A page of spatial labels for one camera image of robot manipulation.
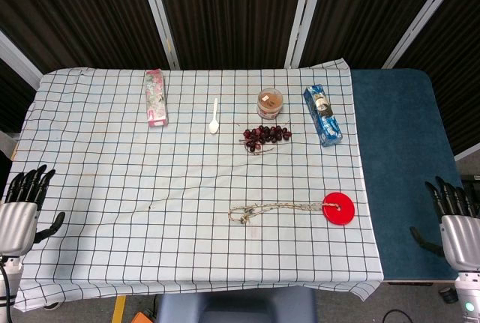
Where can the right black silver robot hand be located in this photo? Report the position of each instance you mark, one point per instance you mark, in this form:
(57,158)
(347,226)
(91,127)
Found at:
(461,240)

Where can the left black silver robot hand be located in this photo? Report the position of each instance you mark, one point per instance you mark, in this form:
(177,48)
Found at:
(17,222)

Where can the red disc with hole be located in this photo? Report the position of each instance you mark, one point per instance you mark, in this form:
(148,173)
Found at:
(343,213)

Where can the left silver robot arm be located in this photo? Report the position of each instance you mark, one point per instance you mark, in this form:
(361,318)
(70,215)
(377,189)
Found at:
(9,285)

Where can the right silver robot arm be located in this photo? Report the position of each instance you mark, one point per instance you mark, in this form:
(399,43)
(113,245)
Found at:
(468,296)

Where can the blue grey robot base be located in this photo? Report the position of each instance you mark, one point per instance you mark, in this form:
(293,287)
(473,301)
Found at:
(236,306)

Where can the black round floor caster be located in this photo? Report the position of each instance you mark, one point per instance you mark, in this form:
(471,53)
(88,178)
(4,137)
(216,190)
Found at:
(448,295)

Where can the teal felt table mat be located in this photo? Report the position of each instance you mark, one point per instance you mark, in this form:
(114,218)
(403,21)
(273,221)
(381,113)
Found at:
(401,150)

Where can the white black checked tablecloth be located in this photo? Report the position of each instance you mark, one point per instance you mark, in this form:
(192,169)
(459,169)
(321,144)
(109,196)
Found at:
(168,195)

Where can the orange object on floor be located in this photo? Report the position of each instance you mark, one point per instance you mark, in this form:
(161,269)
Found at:
(142,317)

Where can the pink floral tissue box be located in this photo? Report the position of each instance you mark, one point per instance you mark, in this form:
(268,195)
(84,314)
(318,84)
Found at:
(155,98)

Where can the blue printed carton box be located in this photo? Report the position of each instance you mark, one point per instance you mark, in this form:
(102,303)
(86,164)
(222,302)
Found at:
(322,117)

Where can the white plastic spoon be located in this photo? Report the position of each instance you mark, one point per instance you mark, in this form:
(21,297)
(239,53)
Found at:
(214,124)

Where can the dark red grape bunch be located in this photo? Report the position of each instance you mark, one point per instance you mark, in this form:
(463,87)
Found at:
(264,135)

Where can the clear jar with brown lid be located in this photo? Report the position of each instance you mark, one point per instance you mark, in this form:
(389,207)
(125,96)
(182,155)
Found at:
(269,103)

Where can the white screen frame post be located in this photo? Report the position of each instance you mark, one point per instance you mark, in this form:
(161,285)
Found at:
(423,19)
(468,152)
(159,19)
(303,15)
(17,57)

